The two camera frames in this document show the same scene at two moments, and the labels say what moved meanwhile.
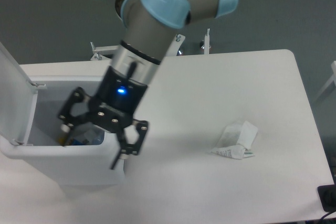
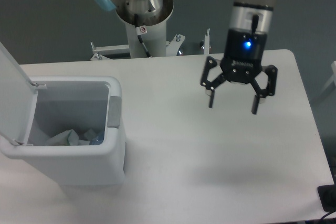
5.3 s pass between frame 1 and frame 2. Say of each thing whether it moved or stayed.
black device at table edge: stayed
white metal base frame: stayed
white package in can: stayed
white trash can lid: stayed
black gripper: moved
